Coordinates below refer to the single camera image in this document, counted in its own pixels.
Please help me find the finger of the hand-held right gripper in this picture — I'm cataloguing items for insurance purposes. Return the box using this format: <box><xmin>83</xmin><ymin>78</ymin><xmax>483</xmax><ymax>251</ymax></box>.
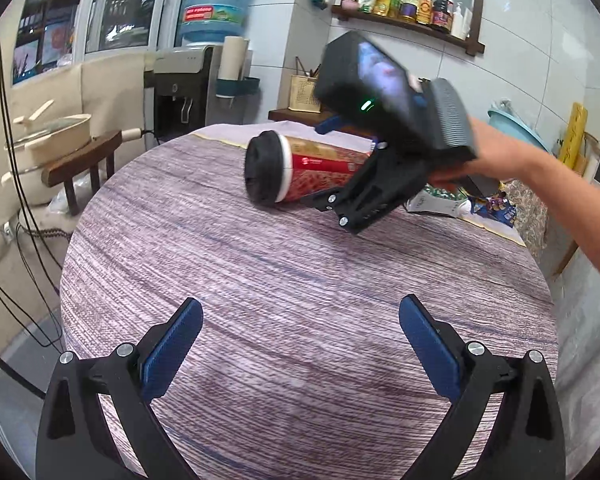
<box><xmin>302</xmin><ymin>146</ymin><xmax>429</xmax><ymax>236</ymax></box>
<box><xmin>316</xmin><ymin>114</ymin><xmax>349</xmax><ymax>136</ymax></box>

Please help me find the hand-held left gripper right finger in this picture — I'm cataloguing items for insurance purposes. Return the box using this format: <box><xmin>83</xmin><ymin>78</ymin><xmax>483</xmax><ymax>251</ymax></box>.
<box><xmin>347</xmin><ymin>294</ymin><xmax>566</xmax><ymax>480</ymax></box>

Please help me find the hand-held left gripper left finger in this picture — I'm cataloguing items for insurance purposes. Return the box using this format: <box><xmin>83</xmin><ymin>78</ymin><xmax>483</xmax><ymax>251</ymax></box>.
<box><xmin>36</xmin><ymin>297</ymin><xmax>204</xmax><ymax>480</ymax></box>

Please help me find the red canister with black lid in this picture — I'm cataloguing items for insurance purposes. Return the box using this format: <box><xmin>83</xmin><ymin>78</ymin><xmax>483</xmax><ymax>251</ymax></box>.
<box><xmin>244</xmin><ymin>130</ymin><xmax>373</xmax><ymax>206</ymax></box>

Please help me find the white green patterned bag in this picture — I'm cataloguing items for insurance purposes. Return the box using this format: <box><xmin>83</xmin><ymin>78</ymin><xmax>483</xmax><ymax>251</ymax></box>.
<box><xmin>407</xmin><ymin>185</ymin><xmax>468</xmax><ymax>218</ymax></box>

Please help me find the blue snack packet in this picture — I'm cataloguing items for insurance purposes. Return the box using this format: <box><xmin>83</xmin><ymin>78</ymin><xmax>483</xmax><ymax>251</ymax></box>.
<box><xmin>470</xmin><ymin>192</ymin><xmax>518</xmax><ymax>226</ymax></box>

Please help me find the person's right forearm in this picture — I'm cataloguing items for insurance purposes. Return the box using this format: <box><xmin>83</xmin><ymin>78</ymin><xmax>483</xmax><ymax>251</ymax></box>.
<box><xmin>507</xmin><ymin>130</ymin><xmax>600</xmax><ymax>293</ymax></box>

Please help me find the person's right hand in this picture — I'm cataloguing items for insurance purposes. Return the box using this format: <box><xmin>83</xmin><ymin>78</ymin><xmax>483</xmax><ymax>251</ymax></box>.
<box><xmin>427</xmin><ymin>117</ymin><xmax>527</xmax><ymax>191</ymax></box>

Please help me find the beige utensil holder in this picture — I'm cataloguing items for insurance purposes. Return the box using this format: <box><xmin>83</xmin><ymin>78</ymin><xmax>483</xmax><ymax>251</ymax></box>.
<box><xmin>288</xmin><ymin>57</ymin><xmax>326</xmax><ymax>112</ymax></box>

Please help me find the wooden sink counter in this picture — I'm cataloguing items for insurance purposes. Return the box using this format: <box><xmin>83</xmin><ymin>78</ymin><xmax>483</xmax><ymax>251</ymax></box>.
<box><xmin>268</xmin><ymin>107</ymin><xmax>331</xmax><ymax>126</ymax></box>

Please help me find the dark sauce bottle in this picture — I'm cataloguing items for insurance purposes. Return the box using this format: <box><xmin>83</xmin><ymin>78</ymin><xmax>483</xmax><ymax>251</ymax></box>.
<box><xmin>431</xmin><ymin>0</ymin><xmax>455</xmax><ymax>33</ymax></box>

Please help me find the white pump bottle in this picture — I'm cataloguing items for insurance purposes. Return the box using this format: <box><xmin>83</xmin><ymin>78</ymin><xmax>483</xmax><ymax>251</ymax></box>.
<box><xmin>450</xmin><ymin>2</ymin><xmax>471</xmax><ymax>40</ymax></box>

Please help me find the white paper cup tube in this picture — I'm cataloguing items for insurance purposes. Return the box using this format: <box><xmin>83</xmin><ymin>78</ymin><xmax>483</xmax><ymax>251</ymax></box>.
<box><xmin>217</xmin><ymin>36</ymin><xmax>251</xmax><ymax>83</ymax></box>

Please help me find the wooden framed mirror shelf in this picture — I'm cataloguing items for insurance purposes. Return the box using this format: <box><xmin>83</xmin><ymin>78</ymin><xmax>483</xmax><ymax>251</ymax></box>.
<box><xmin>331</xmin><ymin>0</ymin><xmax>492</xmax><ymax>56</ymax></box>

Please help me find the light blue basin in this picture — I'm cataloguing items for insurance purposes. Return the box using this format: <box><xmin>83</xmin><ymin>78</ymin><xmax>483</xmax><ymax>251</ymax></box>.
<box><xmin>487</xmin><ymin>102</ymin><xmax>551</xmax><ymax>153</ymax></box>

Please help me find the floral cloth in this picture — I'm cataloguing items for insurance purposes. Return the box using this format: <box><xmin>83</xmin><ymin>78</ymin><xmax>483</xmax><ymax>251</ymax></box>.
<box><xmin>500</xmin><ymin>180</ymin><xmax>551</xmax><ymax>261</ymax></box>

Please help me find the dark water dispenser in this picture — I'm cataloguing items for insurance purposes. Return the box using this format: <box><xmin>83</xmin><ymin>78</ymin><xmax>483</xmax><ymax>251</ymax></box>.
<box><xmin>145</xmin><ymin>45</ymin><xmax>223</xmax><ymax>151</ymax></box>

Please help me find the blue water jug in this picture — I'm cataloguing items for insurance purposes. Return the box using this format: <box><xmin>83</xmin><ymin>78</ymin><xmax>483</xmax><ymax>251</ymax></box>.
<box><xmin>176</xmin><ymin>0</ymin><xmax>256</xmax><ymax>48</ymax></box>

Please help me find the yellow tube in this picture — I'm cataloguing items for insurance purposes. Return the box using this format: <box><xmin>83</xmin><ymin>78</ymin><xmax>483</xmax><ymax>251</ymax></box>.
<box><xmin>560</xmin><ymin>102</ymin><xmax>588</xmax><ymax>176</ymax></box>

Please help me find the wooden chair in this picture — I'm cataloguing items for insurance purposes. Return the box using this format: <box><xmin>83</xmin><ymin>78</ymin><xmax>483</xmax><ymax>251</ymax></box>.
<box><xmin>42</xmin><ymin>130</ymin><xmax>123</xmax><ymax>216</ymax></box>

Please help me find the sliding window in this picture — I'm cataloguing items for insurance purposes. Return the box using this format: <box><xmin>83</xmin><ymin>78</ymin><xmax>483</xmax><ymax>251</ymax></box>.
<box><xmin>12</xmin><ymin>0</ymin><xmax>181</xmax><ymax>86</ymax></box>

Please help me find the cream pot with lid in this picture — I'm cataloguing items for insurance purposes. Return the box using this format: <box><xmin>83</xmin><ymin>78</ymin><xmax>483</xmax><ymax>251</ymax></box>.
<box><xmin>5</xmin><ymin>100</ymin><xmax>93</xmax><ymax>171</ymax></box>

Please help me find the teal wall holder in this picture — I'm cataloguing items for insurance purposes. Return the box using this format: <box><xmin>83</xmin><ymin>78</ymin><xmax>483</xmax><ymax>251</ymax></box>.
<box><xmin>215</xmin><ymin>77</ymin><xmax>261</xmax><ymax>98</ymax></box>

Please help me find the black cable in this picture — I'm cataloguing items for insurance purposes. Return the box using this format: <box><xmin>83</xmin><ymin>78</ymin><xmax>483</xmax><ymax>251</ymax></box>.
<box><xmin>0</xmin><ymin>25</ymin><xmax>68</xmax><ymax>351</ymax></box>

